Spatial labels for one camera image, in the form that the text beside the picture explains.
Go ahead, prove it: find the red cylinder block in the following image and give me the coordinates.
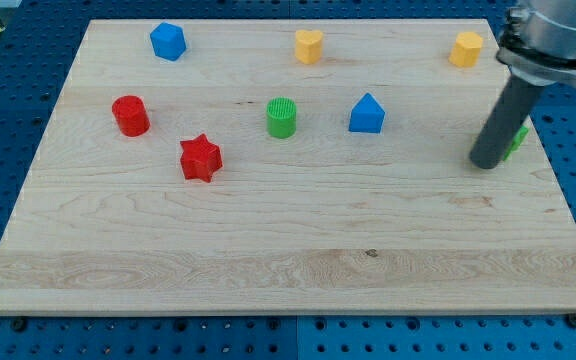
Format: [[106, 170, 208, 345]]
[[111, 95, 150, 137]]

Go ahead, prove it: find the blue triangle house block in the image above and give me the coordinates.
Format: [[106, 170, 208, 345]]
[[348, 93, 386, 134]]

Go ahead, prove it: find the green star block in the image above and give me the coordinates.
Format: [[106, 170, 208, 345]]
[[502, 125, 530, 161]]

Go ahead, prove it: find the blue cube block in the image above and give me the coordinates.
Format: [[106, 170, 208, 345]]
[[150, 22, 186, 61]]

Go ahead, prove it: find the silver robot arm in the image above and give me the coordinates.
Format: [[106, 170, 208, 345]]
[[496, 0, 576, 88]]

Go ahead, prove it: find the red star block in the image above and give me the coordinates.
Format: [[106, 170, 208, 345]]
[[180, 133, 223, 183]]

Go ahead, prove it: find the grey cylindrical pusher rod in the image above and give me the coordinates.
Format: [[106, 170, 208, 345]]
[[469, 75, 544, 169]]

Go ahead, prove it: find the yellow hexagon block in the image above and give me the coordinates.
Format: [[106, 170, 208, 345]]
[[448, 32, 483, 68]]

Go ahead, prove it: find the light wooden board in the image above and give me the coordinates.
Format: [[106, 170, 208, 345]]
[[0, 19, 576, 317]]

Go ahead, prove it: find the green cylinder block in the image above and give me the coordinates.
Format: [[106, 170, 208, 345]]
[[266, 97, 297, 139]]

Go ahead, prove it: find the yellow heart block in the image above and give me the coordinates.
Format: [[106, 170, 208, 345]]
[[294, 29, 324, 65]]

